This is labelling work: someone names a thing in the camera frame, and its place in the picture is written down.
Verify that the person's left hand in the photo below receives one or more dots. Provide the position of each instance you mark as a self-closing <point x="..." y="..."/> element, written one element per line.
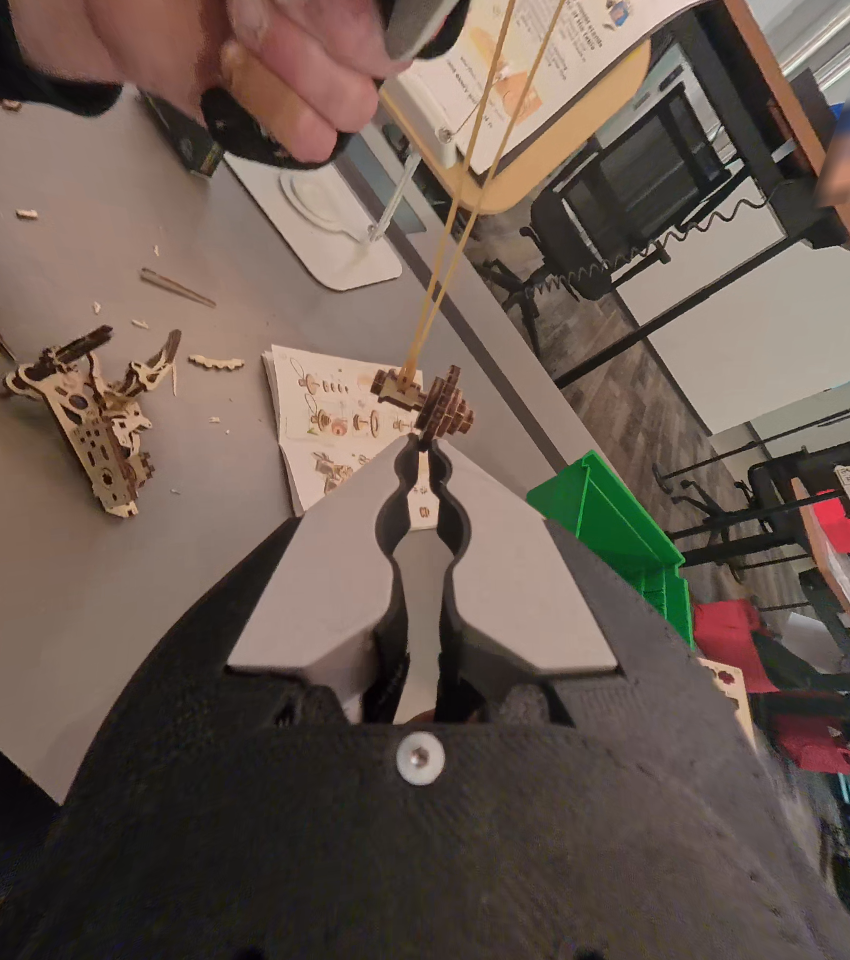
<point x="305" y="45"/>

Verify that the partly assembled wooden model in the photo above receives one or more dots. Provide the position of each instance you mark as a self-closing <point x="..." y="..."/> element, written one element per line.
<point x="87" y="435"/>

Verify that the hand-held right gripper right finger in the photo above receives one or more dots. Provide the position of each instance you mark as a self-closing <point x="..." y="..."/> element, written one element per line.
<point x="530" y="600"/>

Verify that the wooden cutout parts sheet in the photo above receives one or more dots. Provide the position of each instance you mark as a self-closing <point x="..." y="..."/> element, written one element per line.
<point x="732" y="697"/>

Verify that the small red plastic bin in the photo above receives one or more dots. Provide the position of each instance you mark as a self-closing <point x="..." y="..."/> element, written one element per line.
<point x="841" y="525"/>

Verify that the flat wooden model side plate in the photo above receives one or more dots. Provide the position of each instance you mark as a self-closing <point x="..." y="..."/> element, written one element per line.
<point x="215" y="363"/>

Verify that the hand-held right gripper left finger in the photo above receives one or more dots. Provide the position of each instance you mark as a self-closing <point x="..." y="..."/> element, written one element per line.
<point x="312" y="600"/>

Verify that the wooden gear axle assembly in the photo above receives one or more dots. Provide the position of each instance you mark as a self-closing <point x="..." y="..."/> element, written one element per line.
<point x="444" y="409"/>

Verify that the paper assembly instruction sheet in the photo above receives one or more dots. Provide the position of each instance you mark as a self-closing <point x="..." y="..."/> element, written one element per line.
<point x="282" y="405"/>

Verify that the person's left forearm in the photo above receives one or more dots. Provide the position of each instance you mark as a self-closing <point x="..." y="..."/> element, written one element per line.
<point x="5" y="52"/>

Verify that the long wooden top desk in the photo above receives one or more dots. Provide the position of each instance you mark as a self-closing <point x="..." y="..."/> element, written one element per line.
<point x="830" y="570"/>

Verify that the white rounded pad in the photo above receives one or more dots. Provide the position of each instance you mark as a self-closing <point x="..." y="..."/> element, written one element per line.
<point x="320" y="247"/>

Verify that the stacked green plastic bins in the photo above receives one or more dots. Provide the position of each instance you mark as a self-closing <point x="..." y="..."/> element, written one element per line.
<point x="605" y="525"/>

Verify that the clear plastic pipette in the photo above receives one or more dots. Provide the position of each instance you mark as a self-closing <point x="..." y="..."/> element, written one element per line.
<point x="395" y="196"/>

